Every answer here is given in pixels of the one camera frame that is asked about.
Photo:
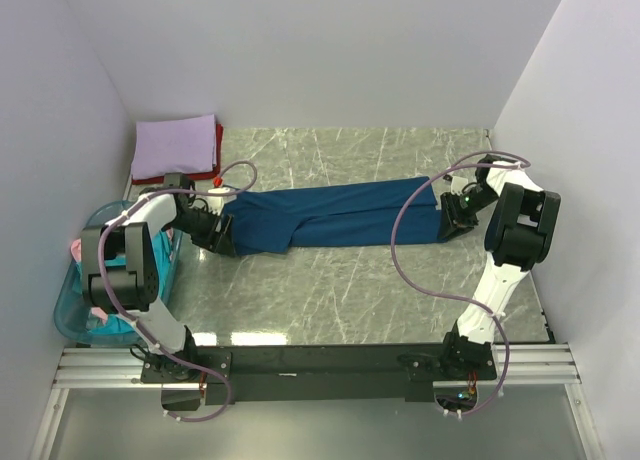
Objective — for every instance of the clear blue plastic basket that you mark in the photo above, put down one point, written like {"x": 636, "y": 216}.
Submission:
{"x": 71, "y": 312}

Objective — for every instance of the pink t shirt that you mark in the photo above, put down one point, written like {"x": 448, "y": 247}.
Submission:
{"x": 77, "y": 257}

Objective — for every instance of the teal t shirt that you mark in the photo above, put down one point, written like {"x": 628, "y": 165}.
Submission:
{"x": 163, "y": 251}

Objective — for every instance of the aluminium rail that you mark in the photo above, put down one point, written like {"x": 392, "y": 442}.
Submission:
{"x": 115, "y": 368}

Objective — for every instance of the folded lavender t shirt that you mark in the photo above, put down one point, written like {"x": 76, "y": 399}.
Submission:
{"x": 186, "y": 146}

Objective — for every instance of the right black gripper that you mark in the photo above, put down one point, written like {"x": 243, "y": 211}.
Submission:
{"x": 453, "y": 223}

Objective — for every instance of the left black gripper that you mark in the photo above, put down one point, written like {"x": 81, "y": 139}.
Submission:
{"x": 225, "y": 242}

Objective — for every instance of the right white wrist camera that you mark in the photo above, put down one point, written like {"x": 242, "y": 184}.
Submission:
{"x": 457, "y": 184}

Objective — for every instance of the black base beam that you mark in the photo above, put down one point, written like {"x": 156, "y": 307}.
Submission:
{"x": 321, "y": 372}

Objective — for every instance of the folded red t shirt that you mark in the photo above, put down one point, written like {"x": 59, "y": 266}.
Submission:
{"x": 219, "y": 132}

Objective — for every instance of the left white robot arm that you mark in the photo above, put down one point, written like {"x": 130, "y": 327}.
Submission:
{"x": 119, "y": 270}

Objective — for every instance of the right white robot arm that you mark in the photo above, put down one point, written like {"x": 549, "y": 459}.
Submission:
{"x": 518, "y": 236}

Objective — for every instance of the dark blue t shirt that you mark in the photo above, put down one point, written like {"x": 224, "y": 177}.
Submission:
{"x": 353, "y": 215}

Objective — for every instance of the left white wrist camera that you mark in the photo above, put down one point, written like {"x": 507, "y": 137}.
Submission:
{"x": 219, "y": 195}

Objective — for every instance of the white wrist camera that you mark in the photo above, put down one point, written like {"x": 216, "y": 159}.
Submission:
{"x": 457, "y": 184}
{"x": 219, "y": 195}

